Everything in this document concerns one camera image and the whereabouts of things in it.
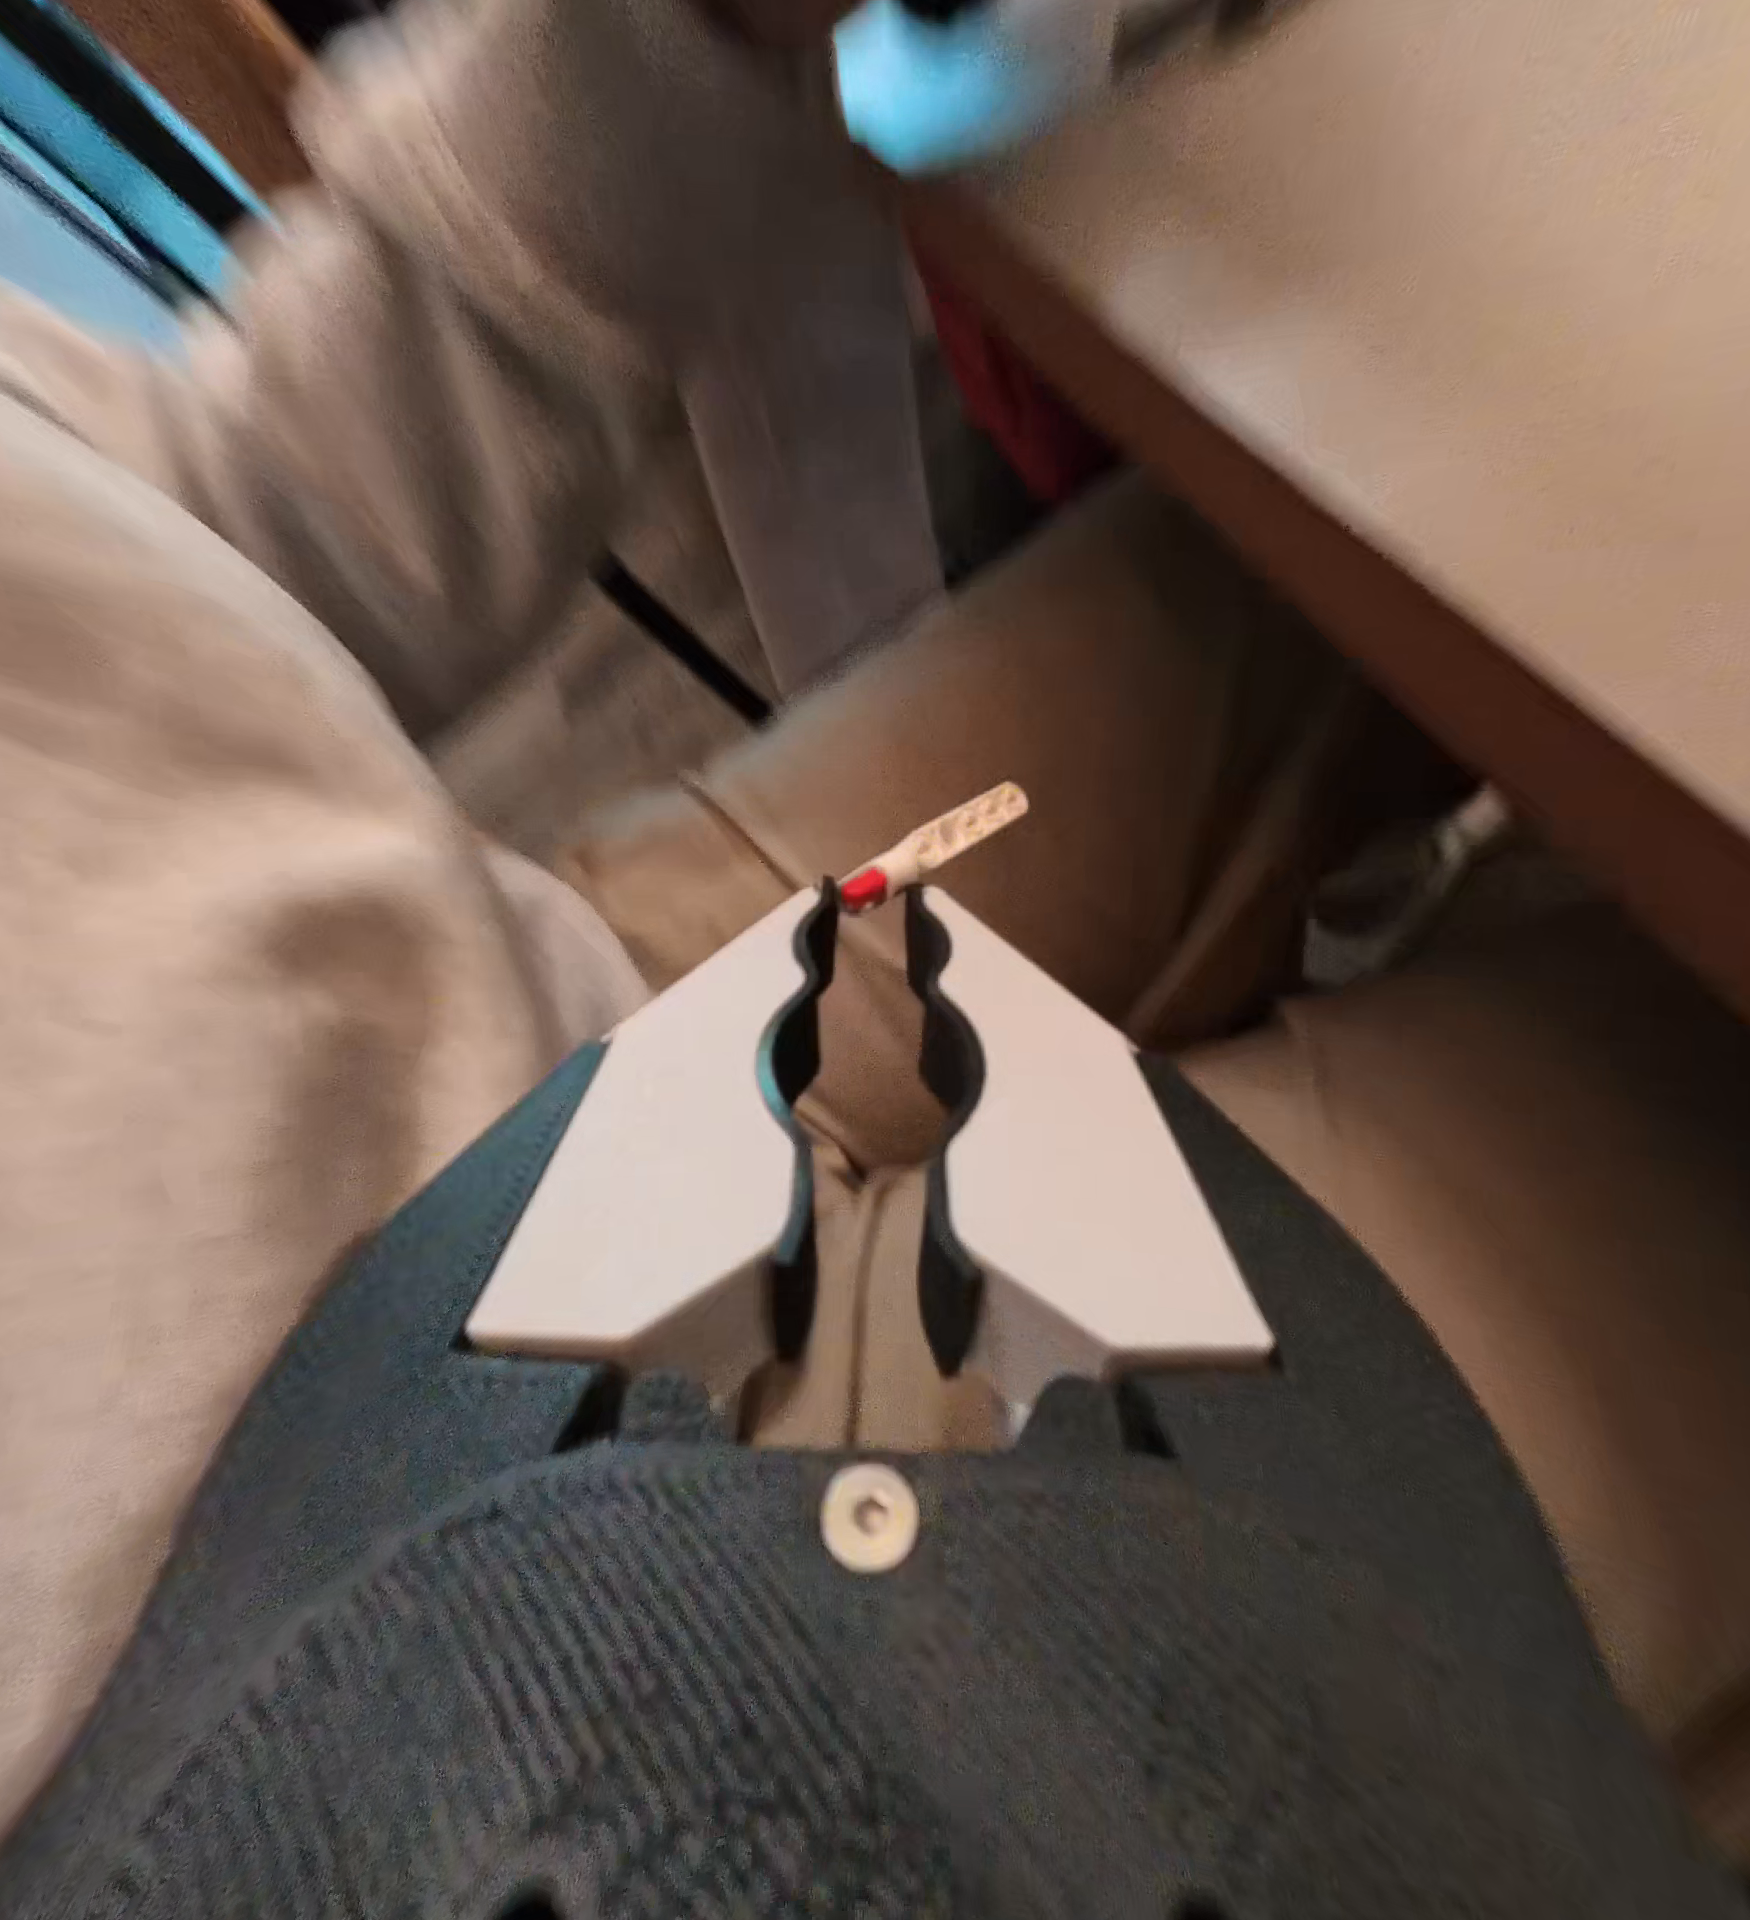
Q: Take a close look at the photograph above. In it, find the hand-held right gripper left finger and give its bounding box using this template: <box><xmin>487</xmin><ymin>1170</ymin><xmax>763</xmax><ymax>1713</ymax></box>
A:
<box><xmin>464</xmin><ymin>879</ymin><xmax>841</xmax><ymax>1370</ymax></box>

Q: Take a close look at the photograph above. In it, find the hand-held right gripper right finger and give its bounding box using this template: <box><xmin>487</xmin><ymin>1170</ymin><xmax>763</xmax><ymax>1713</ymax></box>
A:
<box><xmin>906</xmin><ymin>881</ymin><xmax>1282</xmax><ymax>1379</ymax></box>

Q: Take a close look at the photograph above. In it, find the white lego connector with holes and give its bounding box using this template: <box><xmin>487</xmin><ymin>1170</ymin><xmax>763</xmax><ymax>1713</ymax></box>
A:
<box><xmin>876</xmin><ymin>780</ymin><xmax>1031</xmax><ymax>890</ymax></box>

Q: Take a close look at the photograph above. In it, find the person's grey shoe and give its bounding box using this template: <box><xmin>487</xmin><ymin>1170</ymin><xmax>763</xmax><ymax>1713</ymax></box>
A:
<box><xmin>1303</xmin><ymin>787</ymin><xmax>1514</xmax><ymax>984</ymax></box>

